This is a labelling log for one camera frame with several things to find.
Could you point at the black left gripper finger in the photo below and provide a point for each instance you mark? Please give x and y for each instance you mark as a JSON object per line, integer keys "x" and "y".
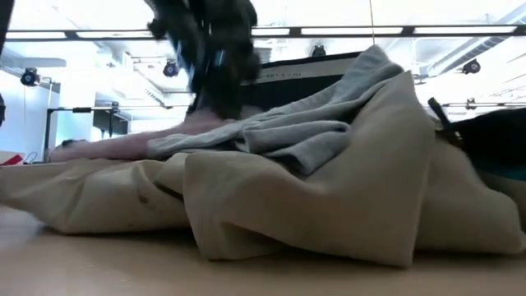
{"x": 222, "y": 103}

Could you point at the light grey garment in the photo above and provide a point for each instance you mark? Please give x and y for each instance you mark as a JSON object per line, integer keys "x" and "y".
{"x": 296, "y": 135}

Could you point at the pale pink garment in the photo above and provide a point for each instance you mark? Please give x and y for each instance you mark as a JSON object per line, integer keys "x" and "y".
{"x": 123, "y": 146}

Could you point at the black garment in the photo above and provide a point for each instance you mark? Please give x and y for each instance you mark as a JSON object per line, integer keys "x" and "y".
{"x": 493, "y": 135}

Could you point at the teal garment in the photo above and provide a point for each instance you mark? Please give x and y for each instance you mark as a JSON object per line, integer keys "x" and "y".
{"x": 505, "y": 170}

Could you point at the black ceiling spotlight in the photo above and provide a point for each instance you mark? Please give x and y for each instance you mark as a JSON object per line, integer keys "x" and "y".
{"x": 170, "y": 68}
{"x": 472, "y": 66}
{"x": 318, "y": 50}
{"x": 29, "y": 77}

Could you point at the navy white striped fabric basket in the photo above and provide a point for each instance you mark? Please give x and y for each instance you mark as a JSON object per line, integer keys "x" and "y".
{"x": 287, "y": 90}

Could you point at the beige trousers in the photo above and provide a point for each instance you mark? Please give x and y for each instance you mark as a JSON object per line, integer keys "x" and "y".
{"x": 328, "y": 205}

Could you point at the red white box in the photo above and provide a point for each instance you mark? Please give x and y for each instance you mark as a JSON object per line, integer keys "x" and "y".
{"x": 10, "y": 159}

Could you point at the black clip hanger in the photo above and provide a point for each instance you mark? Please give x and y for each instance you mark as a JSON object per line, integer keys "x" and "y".
{"x": 441, "y": 119}

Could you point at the black ceiling track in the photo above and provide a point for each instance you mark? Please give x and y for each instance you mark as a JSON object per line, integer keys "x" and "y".
{"x": 493, "y": 104}

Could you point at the grey ceiling duct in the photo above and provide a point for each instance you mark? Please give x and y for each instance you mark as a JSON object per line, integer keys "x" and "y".
{"x": 485, "y": 43}

